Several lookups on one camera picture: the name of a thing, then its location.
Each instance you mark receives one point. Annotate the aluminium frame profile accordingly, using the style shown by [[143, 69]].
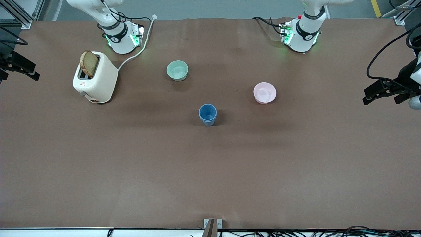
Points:
[[26, 23], [399, 20]]

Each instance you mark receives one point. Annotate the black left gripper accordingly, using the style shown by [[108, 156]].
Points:
[[403, 79]]

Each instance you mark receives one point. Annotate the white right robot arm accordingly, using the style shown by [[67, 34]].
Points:
[[122, 44]]

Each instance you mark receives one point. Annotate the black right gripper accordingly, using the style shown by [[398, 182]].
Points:
[[7, 61]]

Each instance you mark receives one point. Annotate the blue plastic cup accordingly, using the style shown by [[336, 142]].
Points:
[[208, 124], [208, 112]]

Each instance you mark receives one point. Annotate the cream white toaster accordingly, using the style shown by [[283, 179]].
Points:
[[100, 82]]

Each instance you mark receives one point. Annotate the grey metal table bracket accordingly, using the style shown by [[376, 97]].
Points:
[[205, 223]]

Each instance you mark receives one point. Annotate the pink bowl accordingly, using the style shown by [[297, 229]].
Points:
[[264, 93]]

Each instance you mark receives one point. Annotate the pale green bowl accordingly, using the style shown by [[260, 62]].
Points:
[[177, 70]]

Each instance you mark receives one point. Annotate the brown bread slice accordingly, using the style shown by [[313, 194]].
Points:
[[88, 64]]

